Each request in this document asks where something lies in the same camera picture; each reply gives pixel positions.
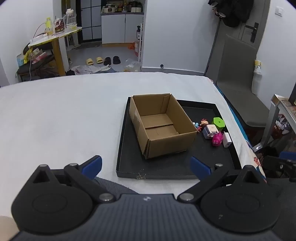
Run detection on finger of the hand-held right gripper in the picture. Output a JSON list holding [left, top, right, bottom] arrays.
[[279, 160, 296, 178], [279, 151, 296, 161]]

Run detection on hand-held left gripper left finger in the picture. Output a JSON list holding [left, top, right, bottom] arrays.
[[31, 155, 116, 205]]

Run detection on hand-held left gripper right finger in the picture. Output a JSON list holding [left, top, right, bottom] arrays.
[[177, 156, 267, 205]]

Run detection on black shallow tray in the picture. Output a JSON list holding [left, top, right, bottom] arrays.
[[116, 96, 242, 180]]

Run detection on magenta toy figure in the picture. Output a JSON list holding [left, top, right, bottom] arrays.
[[211, 132, 224, 147]]

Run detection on purple cube animal toy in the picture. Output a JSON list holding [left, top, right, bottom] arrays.
[[203, 124, 220, 140]]

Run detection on white plug charger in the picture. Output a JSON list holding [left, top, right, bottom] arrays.
[[222, 132, 233, 148]]

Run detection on green hexagonal block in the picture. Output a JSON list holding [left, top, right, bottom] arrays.
[[211, 117, 226, 130]]

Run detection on brown cardboard box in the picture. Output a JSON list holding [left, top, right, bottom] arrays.
[[129, 93, 198, 159]]

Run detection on grey cloth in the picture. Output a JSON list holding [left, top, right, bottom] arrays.
[[96, 177, 139, 195]]

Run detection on cartoon printed bedsheet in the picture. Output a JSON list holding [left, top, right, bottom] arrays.
[[208, 78, 267, 179]]

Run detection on white side table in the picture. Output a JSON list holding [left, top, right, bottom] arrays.
[[263, 94, 296, 144]]

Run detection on grey chair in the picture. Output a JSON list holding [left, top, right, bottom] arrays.
[[204, 34, 270, 128]]

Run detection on white plastic bag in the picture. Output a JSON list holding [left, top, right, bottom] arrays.
[[70, 65, 110, 75]]

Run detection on clear plastic bag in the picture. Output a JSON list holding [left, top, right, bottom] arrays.
[[123, 59, 142, 72]]

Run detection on round table with yellow leg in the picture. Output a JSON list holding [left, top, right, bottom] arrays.
[[28, 27, 83, 76]]

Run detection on white kitchen cabinet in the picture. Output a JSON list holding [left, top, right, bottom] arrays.
[[101, 13, 145, 44]]

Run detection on red printed box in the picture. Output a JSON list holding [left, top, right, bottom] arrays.
[[53, 19, 65, 34]]

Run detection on black framed glass door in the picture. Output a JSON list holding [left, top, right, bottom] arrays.
[[81, 0, 102, 42]]

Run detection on yellow bottle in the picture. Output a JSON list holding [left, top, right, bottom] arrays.
[[45, 17, 53, 37]]

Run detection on clear water jug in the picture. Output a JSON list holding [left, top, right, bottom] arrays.
[[63, 9, 77, 32]]

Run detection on dark hanging clothes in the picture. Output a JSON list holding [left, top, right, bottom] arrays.
[[208, 0, 254, 27]]

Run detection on black door handle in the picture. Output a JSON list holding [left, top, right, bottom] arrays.
[[245, 22, 260, 43]]

